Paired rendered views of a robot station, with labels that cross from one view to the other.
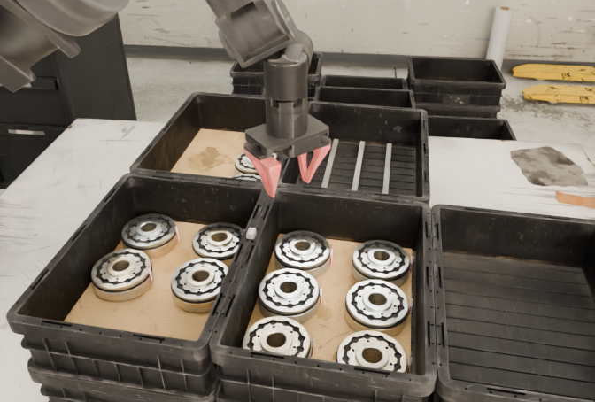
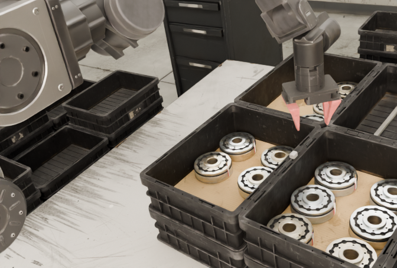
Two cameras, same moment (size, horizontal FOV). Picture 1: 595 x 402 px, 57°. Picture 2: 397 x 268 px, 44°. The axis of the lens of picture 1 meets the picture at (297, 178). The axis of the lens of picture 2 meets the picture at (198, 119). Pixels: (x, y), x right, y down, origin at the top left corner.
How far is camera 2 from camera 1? 36 cm
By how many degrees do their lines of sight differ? 29
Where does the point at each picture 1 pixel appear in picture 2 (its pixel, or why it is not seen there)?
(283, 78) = (302, 52)
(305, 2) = not seen: outside the picture
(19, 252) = (168, 144)
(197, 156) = not seen: hidden behind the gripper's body
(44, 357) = (156, 203)
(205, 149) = not seen: hidden behind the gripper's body
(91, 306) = (190, 182)
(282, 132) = (302, 87)
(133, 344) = (197, 205)
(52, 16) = (125, 33)
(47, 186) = (195, 105)
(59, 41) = (129, 42)
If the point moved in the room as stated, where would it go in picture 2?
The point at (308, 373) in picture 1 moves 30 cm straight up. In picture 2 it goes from (292, 248) to (283, 117)
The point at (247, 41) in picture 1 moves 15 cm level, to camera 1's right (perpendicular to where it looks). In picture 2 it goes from (280, 27) to (360, 32)
